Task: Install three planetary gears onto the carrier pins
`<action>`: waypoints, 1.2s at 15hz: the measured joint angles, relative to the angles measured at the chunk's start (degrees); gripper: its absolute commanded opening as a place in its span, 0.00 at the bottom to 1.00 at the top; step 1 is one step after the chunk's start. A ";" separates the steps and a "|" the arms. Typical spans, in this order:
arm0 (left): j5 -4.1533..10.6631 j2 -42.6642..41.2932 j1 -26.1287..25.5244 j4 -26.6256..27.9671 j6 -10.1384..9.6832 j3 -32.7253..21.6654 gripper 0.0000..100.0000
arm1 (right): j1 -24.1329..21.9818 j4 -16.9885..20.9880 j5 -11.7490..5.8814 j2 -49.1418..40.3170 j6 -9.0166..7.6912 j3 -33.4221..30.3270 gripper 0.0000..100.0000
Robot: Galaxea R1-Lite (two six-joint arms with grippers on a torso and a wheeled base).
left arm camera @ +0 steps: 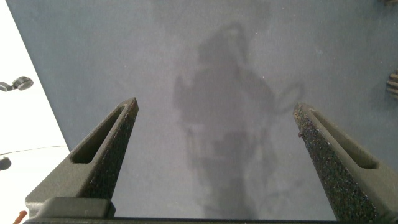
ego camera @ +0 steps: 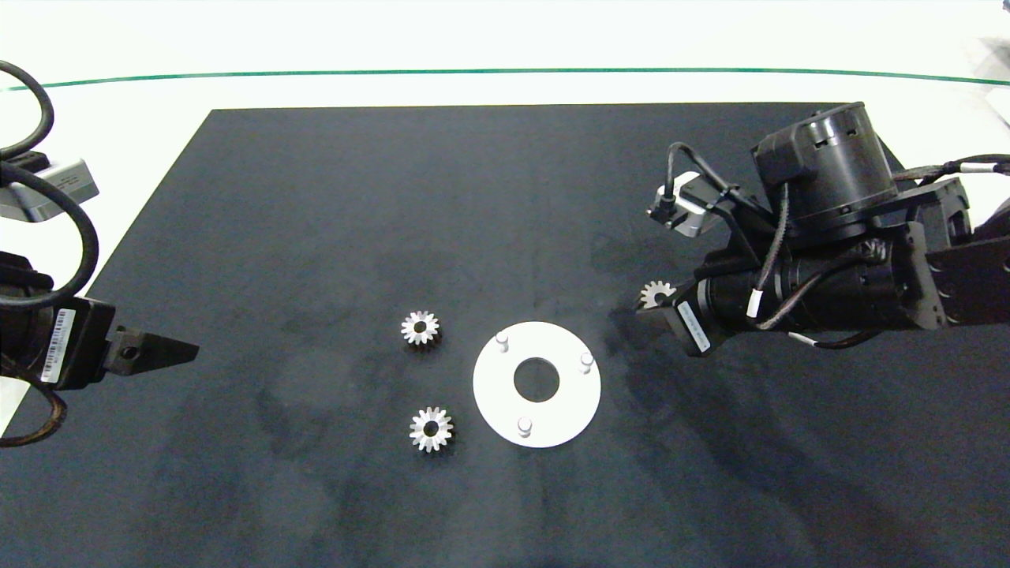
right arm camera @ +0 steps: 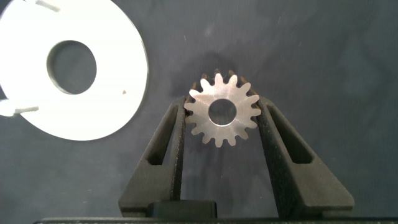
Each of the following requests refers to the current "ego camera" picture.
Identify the small steel planetary gear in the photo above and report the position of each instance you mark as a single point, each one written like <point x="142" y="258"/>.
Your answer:
<point x="420" y="432"/>
<point x="651" y="290"/>
<point x="410" y="326"/>

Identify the round white plate with pins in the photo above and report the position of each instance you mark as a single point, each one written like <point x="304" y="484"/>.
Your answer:
<point x="493" y="394"/>

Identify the dark rectangular work mat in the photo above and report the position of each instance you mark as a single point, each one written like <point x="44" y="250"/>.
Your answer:
<point x="316" y="237"/>

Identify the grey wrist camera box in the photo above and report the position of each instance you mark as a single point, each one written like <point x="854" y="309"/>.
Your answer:
<point x="71" y="180"/>
<point x="690" y="209"/>

